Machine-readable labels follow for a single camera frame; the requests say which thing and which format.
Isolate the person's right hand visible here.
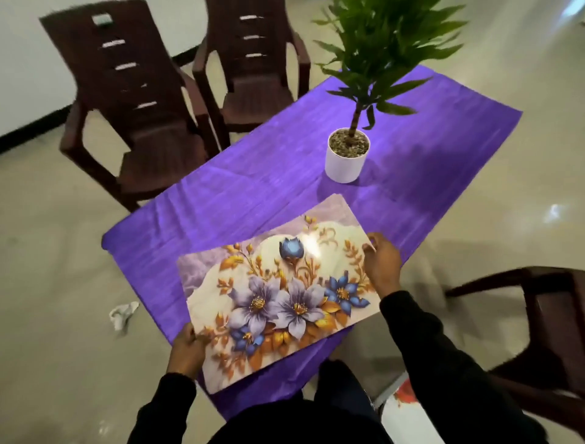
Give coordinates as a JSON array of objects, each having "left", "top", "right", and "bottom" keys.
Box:
[{"left": 362, "top": 232, "right": 403, "bottom": 299}]

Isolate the person's left hand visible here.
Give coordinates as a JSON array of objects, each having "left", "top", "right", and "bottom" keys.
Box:
[{"left": 166, "top": 322, "right": 211, "bottom": 380}]

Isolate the floral printed placemat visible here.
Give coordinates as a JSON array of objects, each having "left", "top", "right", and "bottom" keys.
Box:
[{"left": 177, "top": 193, "right": 381, "bottom": 395}]

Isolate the person's right forearm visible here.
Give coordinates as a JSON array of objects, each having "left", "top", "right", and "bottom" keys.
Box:
[{"left": 379, "top": 290, "right": 547, "bottom": 444}]

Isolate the person's left forearm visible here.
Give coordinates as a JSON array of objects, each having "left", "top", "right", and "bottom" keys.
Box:
[{"left": 127, "top": 372, "right": 197, "bottom": 444}]

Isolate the crumpled white paper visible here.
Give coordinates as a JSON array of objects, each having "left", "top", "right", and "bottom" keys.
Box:
[{"left": 109, "top": 301, "right": 140, "bottom": 333}]

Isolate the white plant pot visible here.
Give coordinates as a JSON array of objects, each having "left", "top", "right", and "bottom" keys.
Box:
[{"left": 324, "top": 127, "right": 371, "bottom": 184}]

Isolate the purple tablecloth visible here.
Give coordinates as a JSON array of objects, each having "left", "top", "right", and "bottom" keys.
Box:
[{"left": 101, "top": 65, "right": 523, "bottom": 421}]

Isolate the person's black clothing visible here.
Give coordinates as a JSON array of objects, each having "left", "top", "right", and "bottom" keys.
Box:
[{"left": 208, "top": 360, "right": 394, "bottom": 444}]

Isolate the white floral placemat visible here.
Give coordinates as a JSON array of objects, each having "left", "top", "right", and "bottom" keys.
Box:
[{"left": 376, "top": 373, "right": 446, "bottom": 444}]

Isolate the green potted plant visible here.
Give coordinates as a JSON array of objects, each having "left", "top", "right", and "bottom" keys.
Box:
[{"left": 312, "top": 0, "right": 469, "bottom": 140}]

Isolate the dark brown plastic chair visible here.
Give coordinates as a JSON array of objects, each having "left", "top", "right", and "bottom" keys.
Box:
[
  {"left": 444, "top": 267, "right": 585, "bottom": 437},
  {"left": 192, "top": 0, "right": 312, "bottom": 150},
  {"left": 39, "top": 0, "right": 222, "bottom": 213}
]

